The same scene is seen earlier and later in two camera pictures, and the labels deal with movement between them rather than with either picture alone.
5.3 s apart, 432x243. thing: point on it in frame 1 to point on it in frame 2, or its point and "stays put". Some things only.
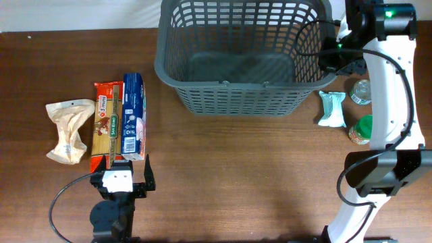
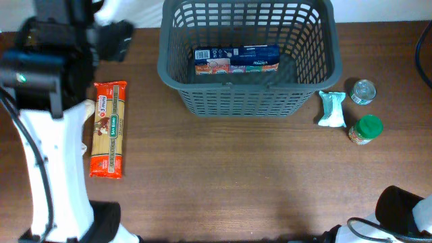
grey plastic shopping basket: (243, 57) stays put
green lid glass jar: (361, 131) stays put
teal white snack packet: (333, 109) stays put
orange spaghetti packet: (107, 123) stays put
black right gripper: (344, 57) to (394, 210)
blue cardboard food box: (133, 117) to (264, 58)
